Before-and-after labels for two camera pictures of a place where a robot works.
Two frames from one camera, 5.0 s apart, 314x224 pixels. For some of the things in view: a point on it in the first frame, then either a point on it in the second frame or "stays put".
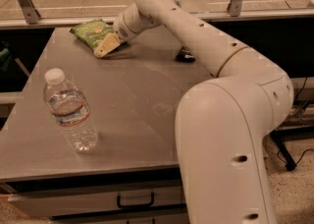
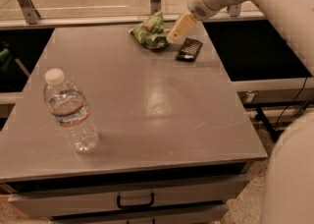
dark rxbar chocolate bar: (184, 56) stays put
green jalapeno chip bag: (91, 33) → (152, 32)
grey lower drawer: (170, 215) stays put
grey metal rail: (201, 16) stays put
